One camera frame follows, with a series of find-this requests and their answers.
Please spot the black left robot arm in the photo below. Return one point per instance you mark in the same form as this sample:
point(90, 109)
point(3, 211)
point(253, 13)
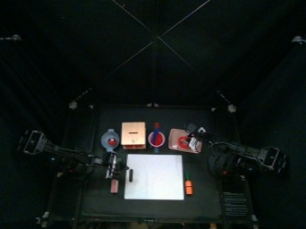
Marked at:
point(51, 147)

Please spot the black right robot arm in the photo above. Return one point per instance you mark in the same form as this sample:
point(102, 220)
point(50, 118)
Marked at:
point(252, 156)

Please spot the red dough on plate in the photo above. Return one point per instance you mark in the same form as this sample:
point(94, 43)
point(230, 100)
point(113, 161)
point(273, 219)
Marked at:
point(184, 143)

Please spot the pink square plate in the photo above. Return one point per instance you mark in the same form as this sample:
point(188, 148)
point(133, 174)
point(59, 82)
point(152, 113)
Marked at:
point(176, 141)

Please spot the red dough in bowl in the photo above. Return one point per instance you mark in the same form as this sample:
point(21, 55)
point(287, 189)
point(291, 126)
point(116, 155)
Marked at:
point(113, 142)

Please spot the black label plate with text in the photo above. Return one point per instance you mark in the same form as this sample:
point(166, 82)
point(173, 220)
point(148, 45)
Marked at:
point(236, 203)

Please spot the small black oblong tool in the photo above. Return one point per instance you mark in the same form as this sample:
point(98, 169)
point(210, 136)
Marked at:
point(130, 175)

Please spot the pink red striped block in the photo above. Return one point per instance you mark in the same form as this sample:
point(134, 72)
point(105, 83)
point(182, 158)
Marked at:
point(114, 186)

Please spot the red cup with white rim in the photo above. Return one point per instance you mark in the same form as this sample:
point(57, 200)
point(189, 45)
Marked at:
point(161, 140)

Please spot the white cutting board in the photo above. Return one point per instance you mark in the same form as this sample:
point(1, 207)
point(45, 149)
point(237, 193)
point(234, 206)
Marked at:
point(156, 179)

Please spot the blue utensil with red end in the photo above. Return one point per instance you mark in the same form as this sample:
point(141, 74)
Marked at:
point(157, 134)

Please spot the light wooden toy box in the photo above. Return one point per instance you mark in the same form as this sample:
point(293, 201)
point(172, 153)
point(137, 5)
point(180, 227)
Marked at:
point(134, 134)

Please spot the orange toy carrot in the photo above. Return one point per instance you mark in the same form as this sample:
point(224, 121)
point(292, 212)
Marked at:
point(189, 186)

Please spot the grey frame corner clamp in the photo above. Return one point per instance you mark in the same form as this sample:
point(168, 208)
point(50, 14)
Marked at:
point(232, 108)
point(73, 104)

